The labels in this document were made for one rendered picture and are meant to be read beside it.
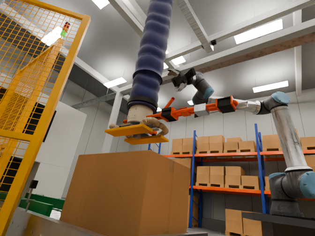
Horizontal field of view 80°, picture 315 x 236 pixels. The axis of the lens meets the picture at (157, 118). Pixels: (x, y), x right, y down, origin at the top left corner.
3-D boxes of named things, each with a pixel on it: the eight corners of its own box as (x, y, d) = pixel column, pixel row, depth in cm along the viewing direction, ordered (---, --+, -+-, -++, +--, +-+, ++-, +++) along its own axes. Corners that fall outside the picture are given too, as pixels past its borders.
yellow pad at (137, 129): (104, 132, 126) (105, 125, 128) (115, 136, 133) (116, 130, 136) (142, 126, 107) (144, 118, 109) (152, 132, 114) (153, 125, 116)
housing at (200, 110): (193, 112, 104) (193, 105, 106) (198, 116, 109) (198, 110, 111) (205, 109, 100) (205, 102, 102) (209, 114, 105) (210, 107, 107)
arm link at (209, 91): (210, 97, 143) (200, 85, 146) (217, 89, 133) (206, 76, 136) (202, 102, 140) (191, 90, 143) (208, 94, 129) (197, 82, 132)
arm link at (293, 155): (306, 198, 123) (275, 99, 154) (333, 198, 107) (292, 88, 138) (285, 199, 121) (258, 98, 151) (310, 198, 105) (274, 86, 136)
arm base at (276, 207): (266, 213, 136) (264, 199, 140) (295, 217, 133) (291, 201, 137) (277, 214, 119) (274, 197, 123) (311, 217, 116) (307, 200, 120)
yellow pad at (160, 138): (123, 141, 140) (124, 134, 142) (132, 144, 147) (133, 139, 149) (161, 137, 121) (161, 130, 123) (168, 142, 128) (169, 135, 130)
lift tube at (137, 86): (120, 106, 134) (143, 10, 177) (140, 118, 150) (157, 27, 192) (143, 99, 122) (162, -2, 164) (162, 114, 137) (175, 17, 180)
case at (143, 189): (57, 224, 105) (78, 154, 121) (111, 224, 133) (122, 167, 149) (135, 253, 70) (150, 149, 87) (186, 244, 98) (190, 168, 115)
